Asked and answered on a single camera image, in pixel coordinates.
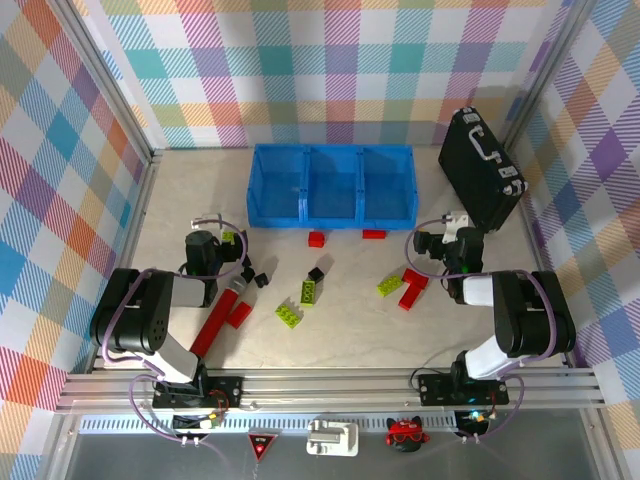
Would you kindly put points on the black lego cube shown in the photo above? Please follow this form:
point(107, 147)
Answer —
point(316, 274)
point(261, 280)

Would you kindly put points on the blue three-compartment bin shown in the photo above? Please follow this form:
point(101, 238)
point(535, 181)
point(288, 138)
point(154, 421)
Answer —
point(330, 220)

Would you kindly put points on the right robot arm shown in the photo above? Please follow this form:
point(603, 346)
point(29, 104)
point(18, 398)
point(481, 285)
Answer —
point(530, 310)

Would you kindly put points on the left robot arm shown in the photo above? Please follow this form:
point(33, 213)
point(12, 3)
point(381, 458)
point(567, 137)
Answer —
point(145, 310)

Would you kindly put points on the small green lego brick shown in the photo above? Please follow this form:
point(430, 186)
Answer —
point(229, 236)

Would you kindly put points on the red marker with black tip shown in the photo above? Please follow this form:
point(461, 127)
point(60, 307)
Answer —
point(215, 320)

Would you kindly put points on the black briefcase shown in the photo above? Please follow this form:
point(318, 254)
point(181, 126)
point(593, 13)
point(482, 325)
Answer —
point(475, 175)

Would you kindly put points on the black connector module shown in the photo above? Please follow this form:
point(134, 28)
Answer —
point(472, 420)
point(195, 422)

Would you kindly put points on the red black cat toy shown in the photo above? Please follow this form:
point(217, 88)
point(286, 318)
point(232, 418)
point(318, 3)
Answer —
point(407, 436)

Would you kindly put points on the red triangle button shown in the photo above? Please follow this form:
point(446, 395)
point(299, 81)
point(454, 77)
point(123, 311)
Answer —
point(261, 444)

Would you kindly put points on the white plastic clamp device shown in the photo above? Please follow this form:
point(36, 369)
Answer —
point(332, 437)

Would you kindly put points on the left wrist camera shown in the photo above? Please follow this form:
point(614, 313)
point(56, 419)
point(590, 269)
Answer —
point(230, 253)

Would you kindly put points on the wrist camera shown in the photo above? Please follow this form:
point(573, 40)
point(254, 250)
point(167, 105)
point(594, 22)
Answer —
point(426, 243)
point(230, 253)

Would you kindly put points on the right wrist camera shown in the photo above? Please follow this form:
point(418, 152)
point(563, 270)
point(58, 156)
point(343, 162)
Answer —
point(426, 243)

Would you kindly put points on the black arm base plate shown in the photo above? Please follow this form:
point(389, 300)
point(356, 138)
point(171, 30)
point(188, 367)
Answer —
point(435, 390)
point(225, 390)

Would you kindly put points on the aluminium frame post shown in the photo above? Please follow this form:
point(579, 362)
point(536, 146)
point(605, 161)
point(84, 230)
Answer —
point(546, 75)
point(114, 82)

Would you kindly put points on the aluminium rail beam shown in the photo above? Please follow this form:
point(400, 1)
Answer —
point(325, 390)

